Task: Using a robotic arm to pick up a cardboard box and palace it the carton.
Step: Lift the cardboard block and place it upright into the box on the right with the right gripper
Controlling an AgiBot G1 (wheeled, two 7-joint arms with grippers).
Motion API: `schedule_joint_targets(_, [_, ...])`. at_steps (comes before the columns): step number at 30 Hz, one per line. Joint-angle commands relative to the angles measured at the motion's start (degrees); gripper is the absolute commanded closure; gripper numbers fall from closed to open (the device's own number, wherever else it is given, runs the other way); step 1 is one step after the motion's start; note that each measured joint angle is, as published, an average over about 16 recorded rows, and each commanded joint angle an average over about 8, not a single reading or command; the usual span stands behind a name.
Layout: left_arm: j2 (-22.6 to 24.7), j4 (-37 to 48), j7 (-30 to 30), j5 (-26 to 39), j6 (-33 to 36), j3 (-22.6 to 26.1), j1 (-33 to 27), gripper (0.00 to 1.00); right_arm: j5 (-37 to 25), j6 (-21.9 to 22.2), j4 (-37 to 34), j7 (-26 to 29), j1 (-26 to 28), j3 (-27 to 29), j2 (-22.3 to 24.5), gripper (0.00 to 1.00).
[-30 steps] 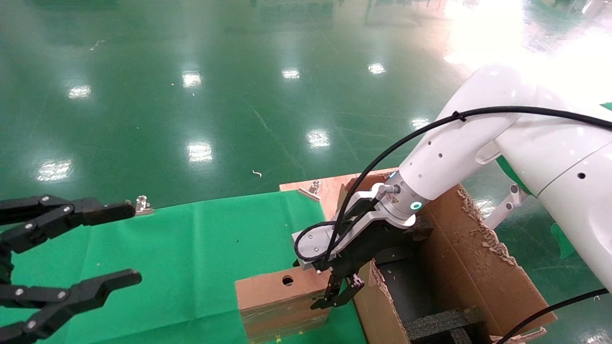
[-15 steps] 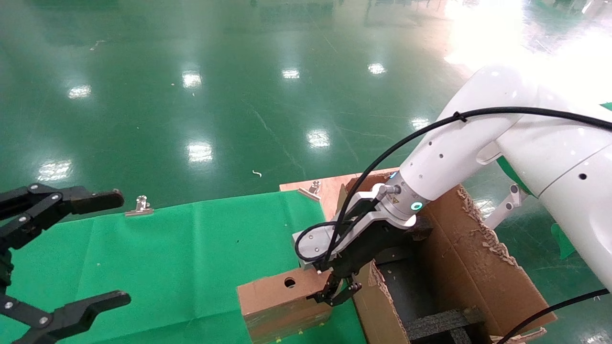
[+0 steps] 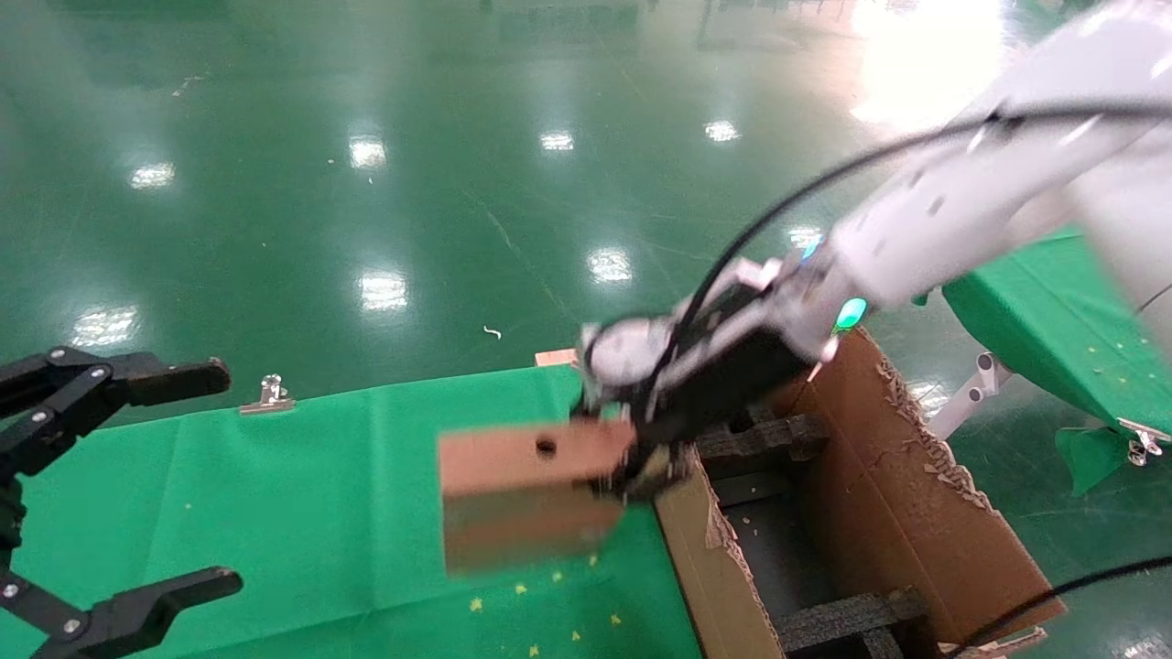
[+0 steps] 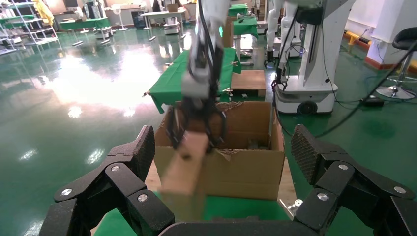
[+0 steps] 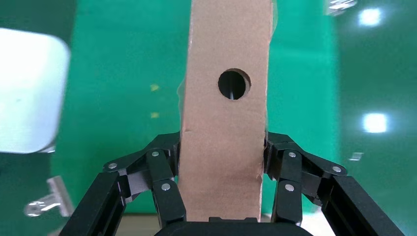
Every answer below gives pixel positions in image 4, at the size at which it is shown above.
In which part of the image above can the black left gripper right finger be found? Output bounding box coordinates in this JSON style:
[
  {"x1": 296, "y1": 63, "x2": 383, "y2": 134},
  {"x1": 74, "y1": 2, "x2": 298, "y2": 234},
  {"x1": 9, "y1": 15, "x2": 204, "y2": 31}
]
[{"x1": 290, "y1": 123, "x2": 417, "y2": 236}]

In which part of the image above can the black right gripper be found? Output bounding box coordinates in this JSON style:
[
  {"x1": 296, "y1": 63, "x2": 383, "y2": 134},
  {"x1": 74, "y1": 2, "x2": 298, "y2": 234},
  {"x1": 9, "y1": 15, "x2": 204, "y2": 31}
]
[{"x1": 165, "y1": 94, "x2": 229, "y2": 154}]

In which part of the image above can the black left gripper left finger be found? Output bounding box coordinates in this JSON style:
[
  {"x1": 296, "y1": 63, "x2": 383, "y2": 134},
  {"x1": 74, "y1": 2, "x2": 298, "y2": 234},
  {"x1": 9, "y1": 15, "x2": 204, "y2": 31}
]
[{"x1": 39, "y1": 125, "x2": 176, "y2": 236}]

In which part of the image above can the small brown cardboard box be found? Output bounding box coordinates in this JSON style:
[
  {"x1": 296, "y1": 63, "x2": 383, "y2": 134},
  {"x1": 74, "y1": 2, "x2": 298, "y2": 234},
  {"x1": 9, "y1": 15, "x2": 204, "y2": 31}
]
[{"x1": 159, "y1": 132, "x2": 210, "y2": 223}]

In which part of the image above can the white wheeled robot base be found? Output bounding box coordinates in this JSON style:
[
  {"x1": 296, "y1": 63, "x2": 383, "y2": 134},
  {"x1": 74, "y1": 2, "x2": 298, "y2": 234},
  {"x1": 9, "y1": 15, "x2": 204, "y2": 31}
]
[{"x1": 275, "y1": 0, "x2": 357, "y2": 116}]

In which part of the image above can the large open cardboard carton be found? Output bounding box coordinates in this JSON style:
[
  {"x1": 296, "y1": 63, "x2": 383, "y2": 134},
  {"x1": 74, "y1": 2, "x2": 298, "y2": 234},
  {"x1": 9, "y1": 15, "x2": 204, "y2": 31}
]
[{"x1": 153, "y1": 101, "x2": 287, "y2": 201}]

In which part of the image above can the green tablecloth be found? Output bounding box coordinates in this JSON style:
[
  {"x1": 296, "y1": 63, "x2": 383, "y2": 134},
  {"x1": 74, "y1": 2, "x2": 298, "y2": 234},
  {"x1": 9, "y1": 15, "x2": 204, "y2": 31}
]
[
  {"x1": 94, "y1": 191, "x2": 291, "y2": 236},
  {"x1": 148, "y1": 48, "x2": 243, "y2": 115}
]

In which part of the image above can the low wooden platform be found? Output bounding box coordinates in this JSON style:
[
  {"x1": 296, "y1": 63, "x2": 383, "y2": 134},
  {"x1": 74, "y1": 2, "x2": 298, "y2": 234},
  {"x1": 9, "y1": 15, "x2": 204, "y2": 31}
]
[{"x1": 230, "y1": 69, "x2": 268, "y2": 98}]

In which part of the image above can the black power adapter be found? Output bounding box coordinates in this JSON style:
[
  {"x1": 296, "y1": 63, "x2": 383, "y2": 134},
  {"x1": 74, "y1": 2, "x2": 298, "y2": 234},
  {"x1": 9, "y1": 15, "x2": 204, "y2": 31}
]
[{"x1": 361, "y1": 97, "x2": 386, "y2": 108}]

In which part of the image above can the green covered background table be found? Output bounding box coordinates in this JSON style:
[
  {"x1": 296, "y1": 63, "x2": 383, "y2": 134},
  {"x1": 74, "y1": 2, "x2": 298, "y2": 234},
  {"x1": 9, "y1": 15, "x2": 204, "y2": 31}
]
[
  {"x1": 232, "y1": 16, "x2": 259, "y2": 38},
  {"x1": 228, "y1": 3, "x2": 248, "y2": 17},
  {"x1": 59, "y1": 17, "x2": 112, "y2": 34}
]

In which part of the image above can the white background table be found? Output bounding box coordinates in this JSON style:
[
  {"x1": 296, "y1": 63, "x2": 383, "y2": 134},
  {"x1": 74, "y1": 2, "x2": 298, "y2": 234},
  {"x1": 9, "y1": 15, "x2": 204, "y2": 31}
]
[{"x1": 140, "y1": 9, "x2": 187, "y2": 32}]

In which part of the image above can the white standing fan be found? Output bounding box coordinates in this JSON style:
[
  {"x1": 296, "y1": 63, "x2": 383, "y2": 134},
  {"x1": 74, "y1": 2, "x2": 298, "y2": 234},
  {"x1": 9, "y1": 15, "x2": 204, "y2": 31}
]
[{"x1": 112, "y1": 3, "x2": 130, "y2": 32}]

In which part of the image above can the yellow floor barrier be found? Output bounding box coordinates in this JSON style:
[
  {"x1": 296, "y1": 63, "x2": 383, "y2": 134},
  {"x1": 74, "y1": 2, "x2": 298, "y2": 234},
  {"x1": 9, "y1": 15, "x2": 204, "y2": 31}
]
[{"x1": 344, "y1": 30, "x2": 371, "y2": 47}]

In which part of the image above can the black office stool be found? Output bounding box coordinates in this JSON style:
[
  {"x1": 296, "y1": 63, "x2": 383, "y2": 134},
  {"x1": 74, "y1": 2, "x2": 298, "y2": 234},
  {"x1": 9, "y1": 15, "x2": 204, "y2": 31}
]
[{"x1": 375, "y1": 27, "x2": 417, "y2": 100}]

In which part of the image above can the white metal shelf rack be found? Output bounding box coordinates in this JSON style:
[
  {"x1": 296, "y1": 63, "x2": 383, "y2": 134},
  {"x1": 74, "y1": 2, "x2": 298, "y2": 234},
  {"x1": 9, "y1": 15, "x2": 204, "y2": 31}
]
[{"x1": 0, "y1": 0, "x2": 59, "y2": 57}]

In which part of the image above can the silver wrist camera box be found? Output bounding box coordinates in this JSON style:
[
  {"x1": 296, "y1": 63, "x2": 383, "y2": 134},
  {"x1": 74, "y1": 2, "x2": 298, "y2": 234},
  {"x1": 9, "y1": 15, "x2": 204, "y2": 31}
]
[{"x1": 180, "y1": 70, "x2": 211, "y2": 99}]

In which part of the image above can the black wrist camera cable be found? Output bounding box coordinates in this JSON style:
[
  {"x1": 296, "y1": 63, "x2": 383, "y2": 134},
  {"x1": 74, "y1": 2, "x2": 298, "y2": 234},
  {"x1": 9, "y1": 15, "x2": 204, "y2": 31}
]
[{"x1": 196, "y1": 0, "x2": 224, "y2": 98}]

